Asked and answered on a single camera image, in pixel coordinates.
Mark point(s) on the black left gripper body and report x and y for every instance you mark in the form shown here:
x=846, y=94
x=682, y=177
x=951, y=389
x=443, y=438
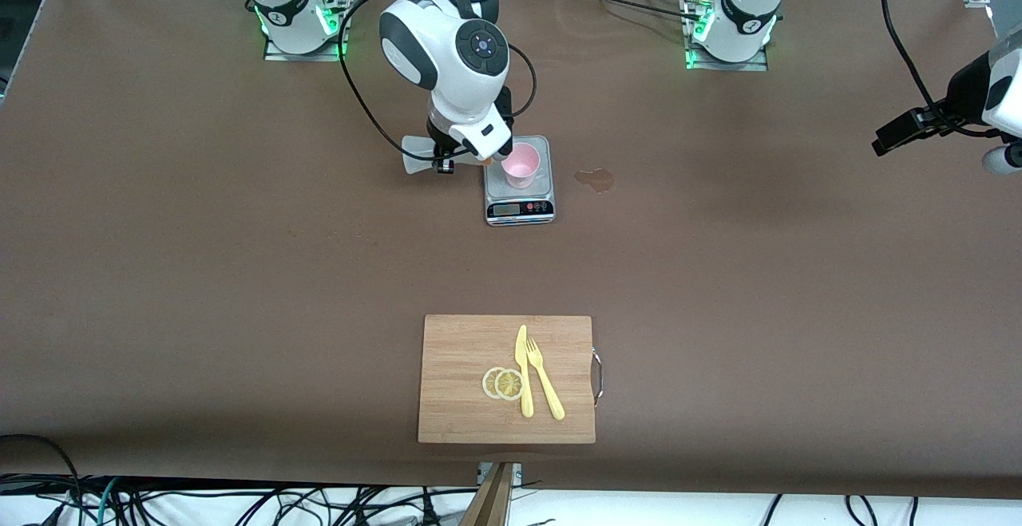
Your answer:
x=964, y=88

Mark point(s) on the yellow plastic knife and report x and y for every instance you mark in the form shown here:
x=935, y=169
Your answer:
x=524, y=374

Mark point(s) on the wooden post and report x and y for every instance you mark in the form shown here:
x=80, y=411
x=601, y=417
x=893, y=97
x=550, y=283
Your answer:
x=491, y=502

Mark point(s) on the pink plastic cup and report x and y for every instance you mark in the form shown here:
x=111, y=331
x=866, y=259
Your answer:
x=520, y=165

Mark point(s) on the small metal bracket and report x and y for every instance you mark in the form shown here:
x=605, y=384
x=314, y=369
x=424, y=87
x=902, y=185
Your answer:
x=517, y=472

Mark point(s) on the lemon slice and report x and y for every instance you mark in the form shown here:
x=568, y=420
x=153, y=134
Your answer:
x=509, y=385
x=488, y=382

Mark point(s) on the yellow plastic fork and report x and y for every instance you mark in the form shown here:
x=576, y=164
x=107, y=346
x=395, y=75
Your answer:
x=547, y=386

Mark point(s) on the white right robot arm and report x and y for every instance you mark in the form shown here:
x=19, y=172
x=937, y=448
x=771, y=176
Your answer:
x=455, y=71

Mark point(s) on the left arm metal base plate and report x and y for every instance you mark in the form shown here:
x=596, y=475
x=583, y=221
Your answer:
x=758, y=65

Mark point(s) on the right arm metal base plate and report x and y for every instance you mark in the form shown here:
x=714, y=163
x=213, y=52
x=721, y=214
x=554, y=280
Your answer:
x=275, y=53

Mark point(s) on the brown table cover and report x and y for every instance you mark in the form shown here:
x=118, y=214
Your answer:
x=718, y=310

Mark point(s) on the clear sauce bottle orange cap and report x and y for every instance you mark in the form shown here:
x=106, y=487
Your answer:
x=417, y=155

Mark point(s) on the wooden cutting board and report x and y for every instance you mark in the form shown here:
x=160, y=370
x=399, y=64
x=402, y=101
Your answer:
x=455, y=382

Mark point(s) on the silver digital kitchen scale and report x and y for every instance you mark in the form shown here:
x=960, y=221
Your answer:
x=517, y=207

